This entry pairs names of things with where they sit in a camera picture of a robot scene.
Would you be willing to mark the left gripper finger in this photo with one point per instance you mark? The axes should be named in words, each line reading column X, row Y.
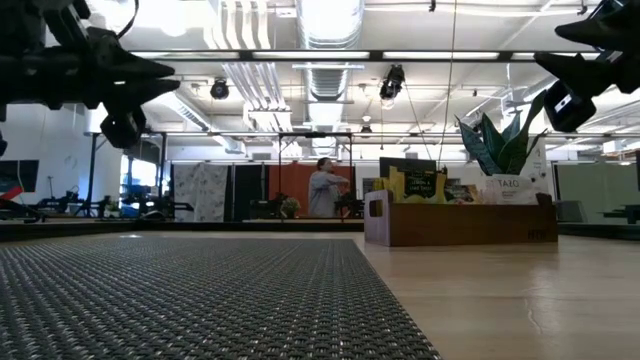
column 135, row 92
column 137, row 67

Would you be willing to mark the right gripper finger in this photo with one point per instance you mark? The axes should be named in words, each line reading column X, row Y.
column 610, row 30
column 582, row 72

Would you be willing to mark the background black robot arm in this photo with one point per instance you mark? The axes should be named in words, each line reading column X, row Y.
column 354, row 205
column 22, row 212

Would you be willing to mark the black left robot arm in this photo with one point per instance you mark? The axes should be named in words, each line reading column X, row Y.
column 20, row 25

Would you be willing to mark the brown wooden tea organiser box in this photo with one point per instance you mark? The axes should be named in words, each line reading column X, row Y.
column 465, row 225

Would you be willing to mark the black ceiling spotlight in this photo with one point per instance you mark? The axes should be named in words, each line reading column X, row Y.
column 392, row 82
column 219, row 89

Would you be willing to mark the snake plant in white pot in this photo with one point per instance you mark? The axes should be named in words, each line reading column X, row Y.
column 505, row 150

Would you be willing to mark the grey partition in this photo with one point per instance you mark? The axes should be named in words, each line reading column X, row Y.
column 615, row 185

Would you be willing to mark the small potted plant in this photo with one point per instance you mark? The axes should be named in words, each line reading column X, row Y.
column 112, row 207
column 290, row 206

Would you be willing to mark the white patterned curtain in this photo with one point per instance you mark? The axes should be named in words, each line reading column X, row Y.
column 200, row 192

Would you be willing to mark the red bar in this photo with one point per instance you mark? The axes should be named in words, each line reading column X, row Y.
column 11, row 192

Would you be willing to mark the grey office chair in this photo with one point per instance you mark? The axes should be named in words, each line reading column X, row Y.
column 569, row 211

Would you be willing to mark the black partition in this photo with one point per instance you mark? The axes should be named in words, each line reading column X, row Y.
column 247, row 192

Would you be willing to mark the black beam with light strips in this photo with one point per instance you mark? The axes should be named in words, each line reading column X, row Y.
column 310, row 55

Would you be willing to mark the orange partition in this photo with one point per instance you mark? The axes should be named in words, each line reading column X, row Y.
column 287, row 180

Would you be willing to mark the grey woven placemat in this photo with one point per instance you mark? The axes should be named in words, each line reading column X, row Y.
column 175, row 300

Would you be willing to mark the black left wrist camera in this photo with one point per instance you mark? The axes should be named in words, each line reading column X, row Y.
column 122, row 129

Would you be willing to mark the background black rig frame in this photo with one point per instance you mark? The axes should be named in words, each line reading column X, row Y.
column 92, row 165

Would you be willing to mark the black aluminium rig frame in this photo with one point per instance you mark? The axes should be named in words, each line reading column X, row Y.
column 150, row 226

